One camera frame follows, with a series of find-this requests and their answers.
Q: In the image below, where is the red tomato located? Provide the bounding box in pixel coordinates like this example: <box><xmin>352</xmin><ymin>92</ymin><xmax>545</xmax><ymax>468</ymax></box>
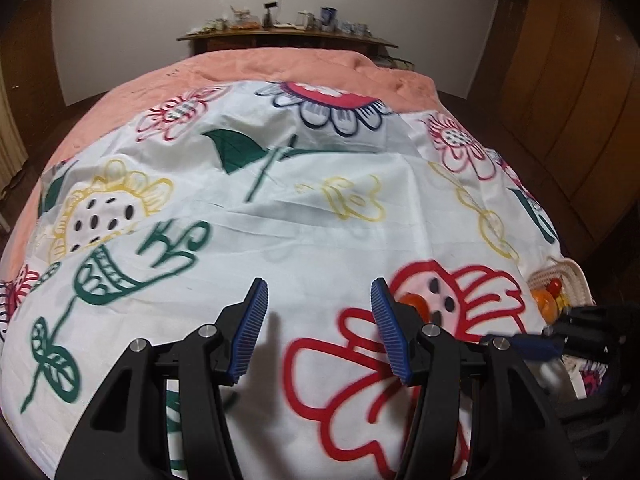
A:
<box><xmin>546</xmin><ymin>278</ymin><xmax>563</xmax><ymax>298</ymax></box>

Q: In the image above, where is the white floral duvet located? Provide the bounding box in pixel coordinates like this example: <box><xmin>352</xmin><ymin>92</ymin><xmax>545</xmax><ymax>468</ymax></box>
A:
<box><xmin>1</xmin><ymin>81</ymin><xmax>562</xmax><ymax>479</ymax></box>

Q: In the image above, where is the wooden sideboard table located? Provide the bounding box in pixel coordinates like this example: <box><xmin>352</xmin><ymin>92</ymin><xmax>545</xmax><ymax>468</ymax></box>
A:
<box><xmin>178</xmin><ymin>28</ymin><xmax>398</xmax><ymax>58</ymax></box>

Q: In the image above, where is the pink blanket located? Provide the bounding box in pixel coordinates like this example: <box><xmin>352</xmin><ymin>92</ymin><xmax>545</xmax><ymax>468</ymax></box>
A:
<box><xmin>0</xmin><ymin>46</ymin><xmax>449</xmax><ymax>281</ymax></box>

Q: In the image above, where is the white plastic perforated basket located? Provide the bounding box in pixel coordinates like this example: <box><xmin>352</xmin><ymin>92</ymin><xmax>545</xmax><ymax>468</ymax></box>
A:
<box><xmin>527</xmin><ymin>258</ymin><xmax>594</xmax><ymax>325</ymax></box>

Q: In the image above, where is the blue white jug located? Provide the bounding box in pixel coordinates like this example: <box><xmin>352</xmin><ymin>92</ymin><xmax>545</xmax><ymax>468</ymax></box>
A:
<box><xmin>320</xmin><ymin>6</ymin><xmax>336</xmax><ymax>32</ymax></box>

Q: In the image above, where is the beige curtain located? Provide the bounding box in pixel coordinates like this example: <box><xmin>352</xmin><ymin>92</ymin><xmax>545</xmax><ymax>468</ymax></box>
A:
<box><xmin>0</xmin><ymin>77</ymin><xmax>28</xmax><ymax>192</ymax></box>

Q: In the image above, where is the orange mandarin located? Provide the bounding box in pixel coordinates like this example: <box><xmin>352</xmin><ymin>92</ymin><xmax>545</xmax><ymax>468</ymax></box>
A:
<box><xmin>530</xmin><ymin>289</ymin><xmax>560</xmax><ymax>325</ymax></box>
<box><xmin>399</xmin><ymin>292</ymin><xmax>431</xmax><ymax>323</ymax></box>

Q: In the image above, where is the wooden wardrobe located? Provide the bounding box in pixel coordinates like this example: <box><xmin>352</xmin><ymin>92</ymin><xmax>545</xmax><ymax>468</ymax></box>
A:
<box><xmin>468</xmin><ymin>0</ymin><xmax>639</xmax><ymax>260</ymax></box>

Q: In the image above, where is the brown wooden door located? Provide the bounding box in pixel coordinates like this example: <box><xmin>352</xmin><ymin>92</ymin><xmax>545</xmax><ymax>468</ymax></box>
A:
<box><xmin>1</xmin><ymin>0</ymin><xmax>66</xmax><ymax>156</ymax></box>

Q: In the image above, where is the white kettle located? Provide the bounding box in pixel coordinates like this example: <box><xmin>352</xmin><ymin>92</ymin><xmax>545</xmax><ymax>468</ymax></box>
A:
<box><xmin>295</xmin><ymin>11</ymin><xmax>314</xmax><ymax>30</ymax></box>

